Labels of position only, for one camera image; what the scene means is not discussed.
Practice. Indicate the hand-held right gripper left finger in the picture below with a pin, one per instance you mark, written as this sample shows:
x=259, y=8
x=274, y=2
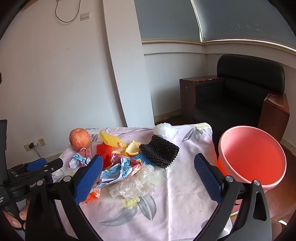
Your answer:
x=89, y=179

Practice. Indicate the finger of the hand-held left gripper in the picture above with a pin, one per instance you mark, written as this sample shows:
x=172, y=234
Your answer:
x=35, y=164
x=55, y=164

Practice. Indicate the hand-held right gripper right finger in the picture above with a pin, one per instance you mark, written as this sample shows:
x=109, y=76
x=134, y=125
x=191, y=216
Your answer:
x=208, y=179

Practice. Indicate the pink plastic bin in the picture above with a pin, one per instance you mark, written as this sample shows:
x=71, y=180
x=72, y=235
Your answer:
x=254, y=157

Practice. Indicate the black foam fruit net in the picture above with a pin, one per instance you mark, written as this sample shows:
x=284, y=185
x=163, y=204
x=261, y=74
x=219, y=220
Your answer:
x=159, y=150

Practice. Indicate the blue foam fruit net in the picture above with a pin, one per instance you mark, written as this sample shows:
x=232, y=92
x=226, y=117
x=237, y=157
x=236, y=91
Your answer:
x=143, y=159

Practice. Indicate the person's left hand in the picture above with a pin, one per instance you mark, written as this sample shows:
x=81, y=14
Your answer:
x=13, y=219

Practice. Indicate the small orange wrapper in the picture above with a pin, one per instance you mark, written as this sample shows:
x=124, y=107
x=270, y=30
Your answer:
x=93, y=197

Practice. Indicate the small crumpled printed wrapper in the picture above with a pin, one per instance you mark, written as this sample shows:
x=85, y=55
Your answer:
x=78, y=160

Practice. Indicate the pink floral tablecloth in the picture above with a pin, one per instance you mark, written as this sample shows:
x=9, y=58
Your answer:
x=185, y=197

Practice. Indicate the large crumpled printed wrapper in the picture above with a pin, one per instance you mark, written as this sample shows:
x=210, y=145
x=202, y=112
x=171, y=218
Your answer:
x=118, y=172

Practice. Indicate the red foam fruit net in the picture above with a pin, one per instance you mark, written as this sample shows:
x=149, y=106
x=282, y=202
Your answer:
x=105, y=154

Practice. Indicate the red apple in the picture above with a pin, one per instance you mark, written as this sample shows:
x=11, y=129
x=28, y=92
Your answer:
x=79, y=138

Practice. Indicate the clear plastic wrap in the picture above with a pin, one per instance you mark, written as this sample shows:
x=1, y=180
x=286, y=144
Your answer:
x=138, y=183

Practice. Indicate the large orange peel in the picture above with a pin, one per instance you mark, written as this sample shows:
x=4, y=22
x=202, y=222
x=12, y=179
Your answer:
x=133, y=148

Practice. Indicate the white crumpled plastic bag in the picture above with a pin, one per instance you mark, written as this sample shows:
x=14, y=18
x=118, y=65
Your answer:
x=164, y=129

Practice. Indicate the black wooden armchair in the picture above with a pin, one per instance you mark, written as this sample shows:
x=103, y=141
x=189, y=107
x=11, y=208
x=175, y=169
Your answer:
x=231, y=104

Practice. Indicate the white leaning board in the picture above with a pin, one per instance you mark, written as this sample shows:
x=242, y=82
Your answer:
x=124, y=58

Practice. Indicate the frosted glass window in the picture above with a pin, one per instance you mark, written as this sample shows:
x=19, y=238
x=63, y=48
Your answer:
x=166, y=18

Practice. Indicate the wall power outlet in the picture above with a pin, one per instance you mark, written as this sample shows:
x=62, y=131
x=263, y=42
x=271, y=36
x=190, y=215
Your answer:
x=41, y=141

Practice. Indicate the white wall switch plate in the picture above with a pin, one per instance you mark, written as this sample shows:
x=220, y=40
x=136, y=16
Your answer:
x=84, y=16

